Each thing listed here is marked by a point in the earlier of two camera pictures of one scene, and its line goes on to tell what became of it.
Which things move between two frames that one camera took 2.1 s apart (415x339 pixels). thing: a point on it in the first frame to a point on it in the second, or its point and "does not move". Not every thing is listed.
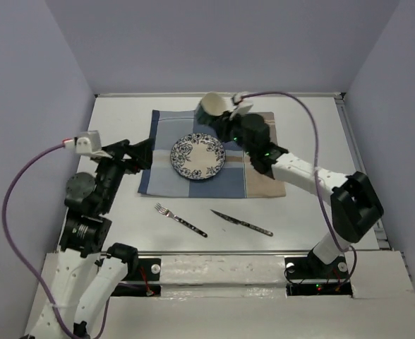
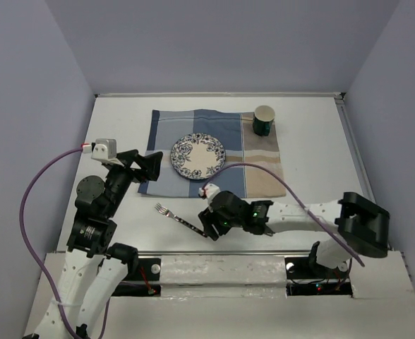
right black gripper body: (228, 130) to (221, 223)
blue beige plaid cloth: (237, 177) does not move
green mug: (212, 104) to (262, 119)
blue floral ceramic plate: (197, 156) does not move
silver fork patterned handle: (164, 210) does not move
